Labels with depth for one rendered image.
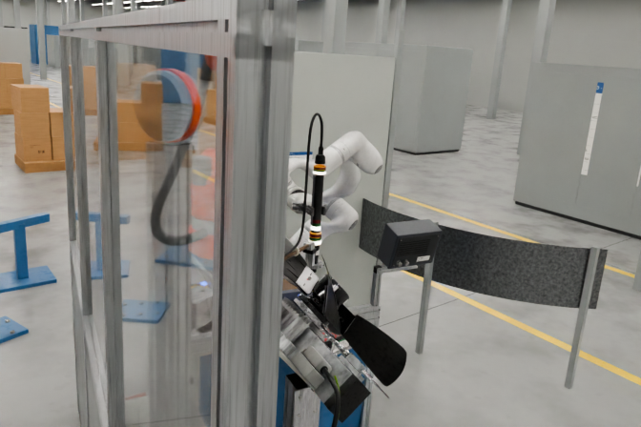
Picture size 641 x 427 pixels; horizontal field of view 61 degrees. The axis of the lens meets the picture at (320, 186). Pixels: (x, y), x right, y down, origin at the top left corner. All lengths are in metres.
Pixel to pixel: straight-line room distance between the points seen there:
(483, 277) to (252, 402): 3.34
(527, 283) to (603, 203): 4.32
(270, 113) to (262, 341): 0.17
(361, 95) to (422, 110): 7.65
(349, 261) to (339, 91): 1.32
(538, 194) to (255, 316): 8.01
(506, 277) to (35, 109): 7.21
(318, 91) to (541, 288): 1.94
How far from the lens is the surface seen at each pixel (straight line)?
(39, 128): 9.14
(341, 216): 2.62
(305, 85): 3.80
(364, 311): 2.64
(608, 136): 7.86
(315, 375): 1.65
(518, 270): 3.71
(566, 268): 3.75
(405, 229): 2.59
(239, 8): 0.36
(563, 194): 8.18
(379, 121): 4.13
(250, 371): 0.44
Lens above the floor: 2.02
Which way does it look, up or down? 14 degrees down
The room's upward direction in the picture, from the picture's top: 4 degrees clockwise
